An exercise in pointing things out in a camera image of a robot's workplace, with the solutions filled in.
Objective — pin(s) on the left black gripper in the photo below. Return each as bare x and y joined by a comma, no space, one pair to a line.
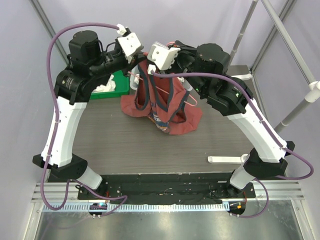
134,61

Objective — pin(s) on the pink wire hanger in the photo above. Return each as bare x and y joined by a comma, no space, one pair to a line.
135,78

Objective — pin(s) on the green plastic tray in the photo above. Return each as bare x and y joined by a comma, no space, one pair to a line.
122,88

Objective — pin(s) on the red tank top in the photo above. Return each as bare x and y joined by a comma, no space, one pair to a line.
169,113

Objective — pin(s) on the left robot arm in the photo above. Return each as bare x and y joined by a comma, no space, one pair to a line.
89,66

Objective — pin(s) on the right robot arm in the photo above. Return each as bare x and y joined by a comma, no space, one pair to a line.
237,103

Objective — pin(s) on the white garment in tray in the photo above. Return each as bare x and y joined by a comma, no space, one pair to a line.
110,86

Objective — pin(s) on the grey clothes rack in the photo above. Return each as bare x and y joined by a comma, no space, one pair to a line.
287,32

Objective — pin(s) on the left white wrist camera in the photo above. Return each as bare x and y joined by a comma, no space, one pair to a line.
129,42

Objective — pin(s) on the grey aluminium frame post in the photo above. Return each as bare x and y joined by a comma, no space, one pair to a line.
48,27

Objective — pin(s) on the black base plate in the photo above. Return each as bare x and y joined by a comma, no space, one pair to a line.
167,189

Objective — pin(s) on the white slotted cable duct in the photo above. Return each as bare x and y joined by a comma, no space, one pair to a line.
96,207

